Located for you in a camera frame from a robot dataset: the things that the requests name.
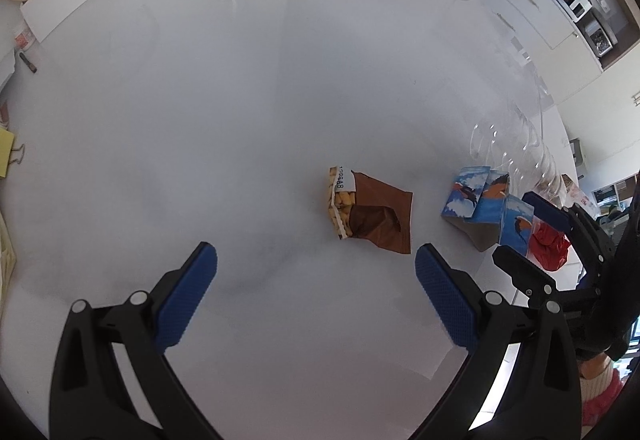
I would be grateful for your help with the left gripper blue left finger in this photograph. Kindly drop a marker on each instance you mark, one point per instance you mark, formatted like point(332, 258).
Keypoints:
point(88, 396)

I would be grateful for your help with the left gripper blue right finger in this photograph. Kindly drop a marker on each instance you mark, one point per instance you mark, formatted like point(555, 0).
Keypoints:
point(542, 396)

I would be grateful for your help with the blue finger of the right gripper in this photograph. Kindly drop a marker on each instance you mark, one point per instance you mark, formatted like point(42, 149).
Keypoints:
point(560, 215)
point(532, 281)

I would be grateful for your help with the blue printed carton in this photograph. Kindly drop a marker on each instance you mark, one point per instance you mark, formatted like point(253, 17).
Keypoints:
point(481, 206)

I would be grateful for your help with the brown snack wrapper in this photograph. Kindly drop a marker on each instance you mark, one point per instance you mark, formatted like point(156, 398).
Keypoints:
point(365, 208)

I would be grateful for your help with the crumpled red paper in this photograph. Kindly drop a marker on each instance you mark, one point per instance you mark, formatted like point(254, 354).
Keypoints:
point(548, 247)

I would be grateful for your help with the clear plastic bottle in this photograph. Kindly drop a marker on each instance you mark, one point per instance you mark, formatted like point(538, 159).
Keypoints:
point(510, 144)

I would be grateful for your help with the white drawer cabinet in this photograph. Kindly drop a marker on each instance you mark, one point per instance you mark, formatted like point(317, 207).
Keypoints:
point(560, 53)

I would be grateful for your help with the yellow notepad with clip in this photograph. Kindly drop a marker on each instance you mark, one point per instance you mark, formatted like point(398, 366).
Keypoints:
point(9, 152)

